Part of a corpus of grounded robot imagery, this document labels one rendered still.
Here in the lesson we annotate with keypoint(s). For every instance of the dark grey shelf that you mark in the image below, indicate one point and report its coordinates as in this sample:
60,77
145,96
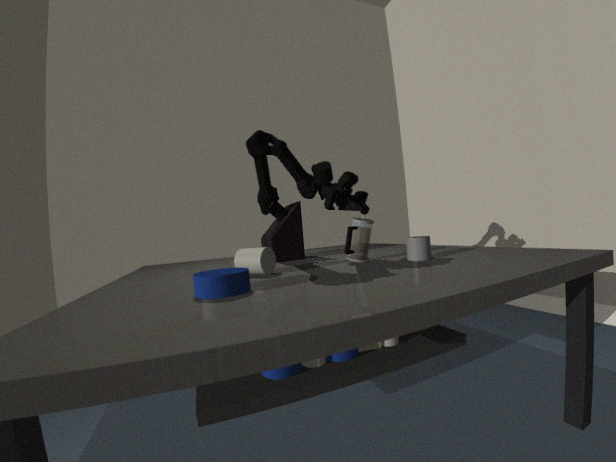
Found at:
242,396

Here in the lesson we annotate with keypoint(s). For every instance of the blue short cylinder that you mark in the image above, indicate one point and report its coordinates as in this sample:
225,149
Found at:
282,373
343,357
221,283

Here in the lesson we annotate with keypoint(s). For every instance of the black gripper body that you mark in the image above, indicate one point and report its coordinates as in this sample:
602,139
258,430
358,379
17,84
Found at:
334,196

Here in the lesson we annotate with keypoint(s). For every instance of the french press coffee maker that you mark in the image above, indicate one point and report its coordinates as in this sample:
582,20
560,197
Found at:
359,238

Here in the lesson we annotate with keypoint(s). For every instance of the grey cylinder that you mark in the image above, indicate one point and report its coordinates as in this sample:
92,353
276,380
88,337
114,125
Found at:
418,248

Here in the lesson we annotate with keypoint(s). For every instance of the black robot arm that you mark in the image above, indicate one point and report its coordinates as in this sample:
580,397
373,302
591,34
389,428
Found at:
307,184

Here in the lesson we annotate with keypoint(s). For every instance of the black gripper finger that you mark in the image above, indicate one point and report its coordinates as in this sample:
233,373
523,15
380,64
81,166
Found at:
359,200
348,204

